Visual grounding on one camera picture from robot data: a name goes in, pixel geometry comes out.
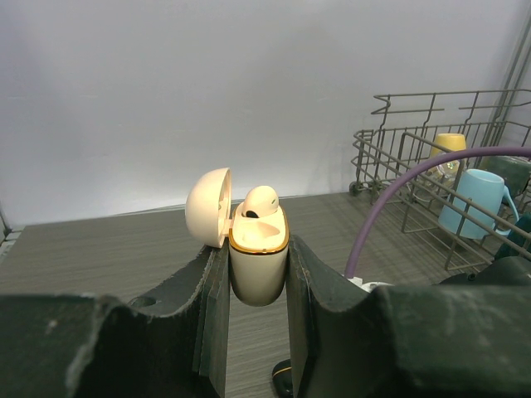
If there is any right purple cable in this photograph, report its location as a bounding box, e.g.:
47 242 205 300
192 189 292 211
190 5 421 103
343 145 531 279

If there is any dark teal mug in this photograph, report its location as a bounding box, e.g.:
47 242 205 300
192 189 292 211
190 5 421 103
494 212 531 260

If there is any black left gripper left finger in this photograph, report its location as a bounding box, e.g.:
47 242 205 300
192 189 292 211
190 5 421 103
1 247 230 397

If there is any beige earbud charging case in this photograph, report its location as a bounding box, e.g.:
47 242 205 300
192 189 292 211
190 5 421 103
185 167 290 307

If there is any beige earbud pair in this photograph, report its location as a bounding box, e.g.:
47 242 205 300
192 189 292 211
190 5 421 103
241 185 279 218

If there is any black gold-trimmed earbud case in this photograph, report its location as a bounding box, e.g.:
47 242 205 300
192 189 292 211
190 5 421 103
271 359 294 398

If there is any grey-green mug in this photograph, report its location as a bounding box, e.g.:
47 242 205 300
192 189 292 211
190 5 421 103
480 156 530 197

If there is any clear drinking glass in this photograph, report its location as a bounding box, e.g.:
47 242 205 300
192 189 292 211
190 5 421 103
414 160 460 202

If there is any grey wire dish rack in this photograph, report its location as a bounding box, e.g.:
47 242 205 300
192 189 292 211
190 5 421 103
349 89 530 271

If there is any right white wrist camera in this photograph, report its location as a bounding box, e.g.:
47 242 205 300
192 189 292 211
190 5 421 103
348 277 392 293

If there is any light blue mug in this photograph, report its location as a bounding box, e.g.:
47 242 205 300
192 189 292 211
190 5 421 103
438 169 519 240

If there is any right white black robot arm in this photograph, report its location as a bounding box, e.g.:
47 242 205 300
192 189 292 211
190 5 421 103
440 256 530 286

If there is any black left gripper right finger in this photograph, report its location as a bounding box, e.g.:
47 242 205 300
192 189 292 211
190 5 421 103
285 236 530 397

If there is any yellow mug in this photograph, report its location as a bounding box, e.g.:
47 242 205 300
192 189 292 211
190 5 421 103
430 133 467 158

